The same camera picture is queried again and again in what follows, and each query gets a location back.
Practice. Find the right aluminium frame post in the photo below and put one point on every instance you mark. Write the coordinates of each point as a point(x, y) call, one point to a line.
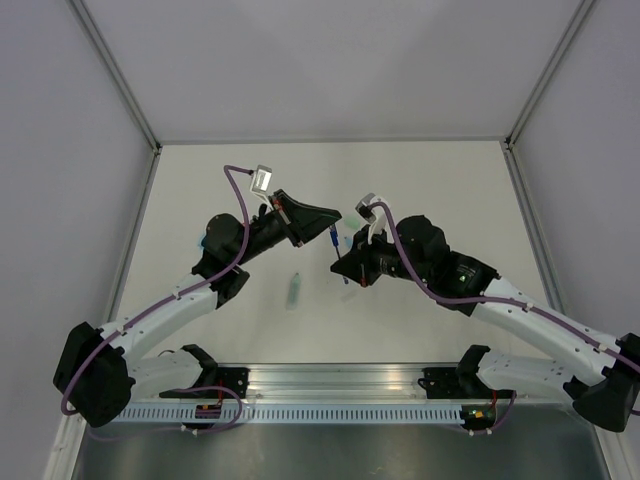
point(567, 39)

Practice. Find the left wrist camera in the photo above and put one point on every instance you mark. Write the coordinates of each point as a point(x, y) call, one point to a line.
point(260, 180)

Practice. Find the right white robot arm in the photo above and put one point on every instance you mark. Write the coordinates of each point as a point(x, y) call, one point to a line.
point(597, 374)

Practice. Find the white slotted cable duct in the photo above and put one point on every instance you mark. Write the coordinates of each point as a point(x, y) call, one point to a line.
point(309, 414)

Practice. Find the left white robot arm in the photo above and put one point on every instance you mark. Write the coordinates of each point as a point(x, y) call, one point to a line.
point(102, 369)

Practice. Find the aluminium frame post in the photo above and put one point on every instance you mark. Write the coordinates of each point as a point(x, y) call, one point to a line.
point(101, 48)
point(567, 39)

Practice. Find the left aluminium frame post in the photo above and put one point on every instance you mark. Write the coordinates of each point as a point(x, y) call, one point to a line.
point(101, 48)

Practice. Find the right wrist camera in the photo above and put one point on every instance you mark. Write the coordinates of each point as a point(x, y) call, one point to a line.
point(373, 214)

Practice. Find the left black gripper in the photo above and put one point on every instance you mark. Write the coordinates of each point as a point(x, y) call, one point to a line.
point(291, 215)

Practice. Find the green highlighter cap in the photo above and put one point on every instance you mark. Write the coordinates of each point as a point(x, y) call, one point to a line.
point(351, 221)

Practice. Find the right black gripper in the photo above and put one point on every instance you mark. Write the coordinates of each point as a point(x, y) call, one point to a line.
point(358, 264)

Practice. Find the clear pen cap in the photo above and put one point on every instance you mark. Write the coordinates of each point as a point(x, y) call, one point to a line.
point(348, 297)

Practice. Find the blue ballpoint pen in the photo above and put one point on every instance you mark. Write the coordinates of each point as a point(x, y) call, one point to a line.
point(335, 240)

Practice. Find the green highlighter marker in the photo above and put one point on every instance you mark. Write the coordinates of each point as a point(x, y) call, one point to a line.
point(293, 292)

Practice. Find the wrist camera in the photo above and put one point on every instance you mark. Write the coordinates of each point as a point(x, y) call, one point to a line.
point(260, 180)
point(373, 214)

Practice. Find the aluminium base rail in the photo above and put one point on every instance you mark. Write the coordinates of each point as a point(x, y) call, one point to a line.
point(325, 382)

